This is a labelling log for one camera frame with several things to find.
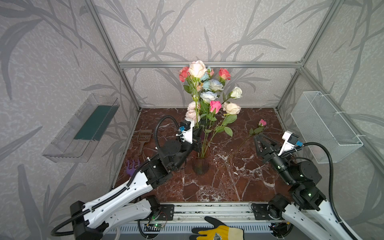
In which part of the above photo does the clear plastic wall tray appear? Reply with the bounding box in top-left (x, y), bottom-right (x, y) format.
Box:
top-left (42, 94), bottom-right (120, 163)

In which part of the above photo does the purple plastic hook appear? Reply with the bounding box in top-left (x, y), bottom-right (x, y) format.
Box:
top-left (125, 160), bottom-right (141, 177)

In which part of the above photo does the yellow black work glove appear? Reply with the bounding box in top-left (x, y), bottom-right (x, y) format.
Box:
top-left (189, 216), bottom-right (245, 240)

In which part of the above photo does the red pink rose stem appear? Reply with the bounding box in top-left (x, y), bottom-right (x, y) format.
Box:
top-left (179, 67), bottom-right (194, 94)

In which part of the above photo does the pale pink flower stem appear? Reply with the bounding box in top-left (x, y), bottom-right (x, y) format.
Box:
top-left (185, 102), bottom-right (201, 123)

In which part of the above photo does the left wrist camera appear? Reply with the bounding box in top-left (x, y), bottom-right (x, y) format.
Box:
top-left (176, 118), bottom-right (195, 144)

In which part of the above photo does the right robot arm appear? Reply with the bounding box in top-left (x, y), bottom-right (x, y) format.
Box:
top-left (254, 131), bottom-right (360, 240)

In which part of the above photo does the hot pink rose stem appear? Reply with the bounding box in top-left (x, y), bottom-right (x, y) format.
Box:
top-left (200, 101), bottom-right (222, 158)

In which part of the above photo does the small magenta rose stem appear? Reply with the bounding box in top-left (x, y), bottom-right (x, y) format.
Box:
top-left (237, 119), bottom-right (267, 150)

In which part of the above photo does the white blue rose stem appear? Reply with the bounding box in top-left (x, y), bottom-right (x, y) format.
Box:
top-left (200, 91), bottom-right (218, 124)
top-left (209, 80), bottom-right (224, 93)

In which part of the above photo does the coral pink rose stem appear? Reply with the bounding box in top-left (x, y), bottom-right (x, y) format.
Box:
top-left (218, 68), bottom-right (231, 103)

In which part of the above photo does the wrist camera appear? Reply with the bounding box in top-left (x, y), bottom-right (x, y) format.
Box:
top-left (176, 118), bottom-right (195, 144)
top-left (278, 131), bottom-right (303, 157)

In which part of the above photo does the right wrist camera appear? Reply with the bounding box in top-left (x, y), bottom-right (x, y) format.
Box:
top-left (278, 131), bottom-right (303, 157)

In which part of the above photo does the large pale pink rose stem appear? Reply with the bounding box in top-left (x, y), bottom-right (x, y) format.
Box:
top-left (211, 102), bottom-right (241, 143)

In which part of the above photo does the light blue flower stem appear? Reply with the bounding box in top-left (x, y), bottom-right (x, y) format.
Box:
top-left (200, 72), bottom-right (211, 90)

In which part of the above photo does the white wire basket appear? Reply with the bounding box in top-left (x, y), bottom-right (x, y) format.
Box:
top-left (291, 91), bottom-right (364, 163)

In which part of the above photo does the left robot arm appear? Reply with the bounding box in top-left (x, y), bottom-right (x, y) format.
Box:
top-left (51, 116), bottom-right (203, 240)

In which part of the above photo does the cream white rose stem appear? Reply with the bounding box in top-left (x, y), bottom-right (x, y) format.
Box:
top-left (223, 87), bottom-right (243, 103)

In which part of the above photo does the red glass vase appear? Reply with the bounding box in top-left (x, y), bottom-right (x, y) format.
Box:
top-left (192, 151), bottom-right (211, 175)

